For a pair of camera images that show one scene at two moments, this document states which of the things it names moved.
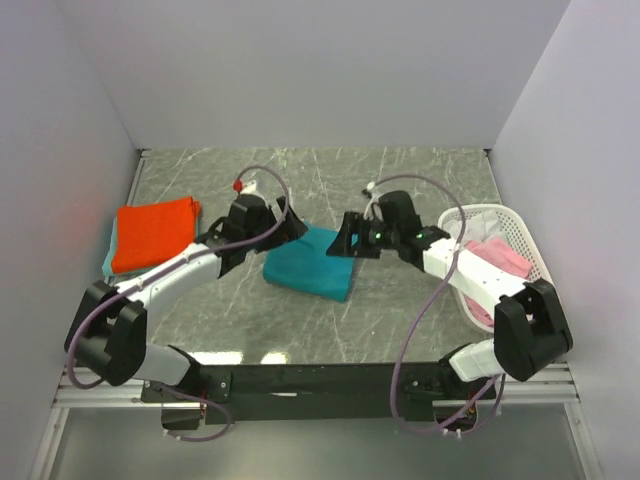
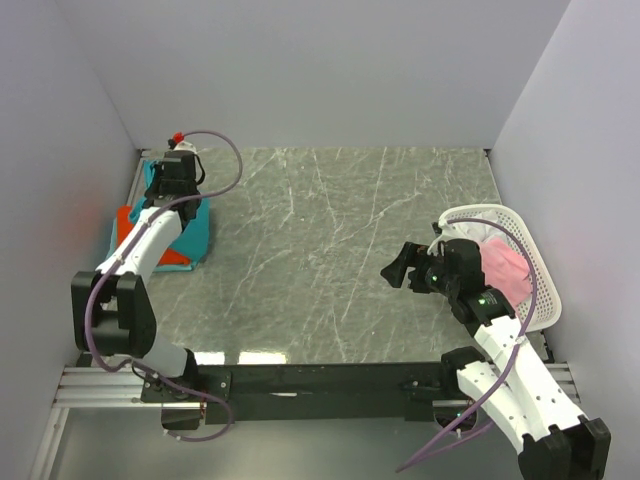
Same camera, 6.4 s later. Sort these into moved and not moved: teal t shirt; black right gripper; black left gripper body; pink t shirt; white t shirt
Moved: black left gripper body; teal t shirt; black right gripper
Not moved: white t shirt; pink t shirt
